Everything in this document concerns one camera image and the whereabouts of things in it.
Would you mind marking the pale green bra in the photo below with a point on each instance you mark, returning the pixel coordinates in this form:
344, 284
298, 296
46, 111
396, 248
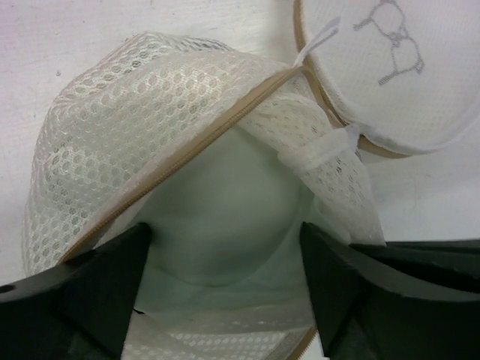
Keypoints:
225, 234

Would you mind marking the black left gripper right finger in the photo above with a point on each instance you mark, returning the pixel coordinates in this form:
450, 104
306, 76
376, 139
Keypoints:
367, 310

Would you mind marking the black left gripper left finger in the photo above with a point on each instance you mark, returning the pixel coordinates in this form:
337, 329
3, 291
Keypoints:
80, 309

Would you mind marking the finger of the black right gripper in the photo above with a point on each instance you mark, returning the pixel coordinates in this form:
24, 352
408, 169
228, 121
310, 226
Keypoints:
451, 264

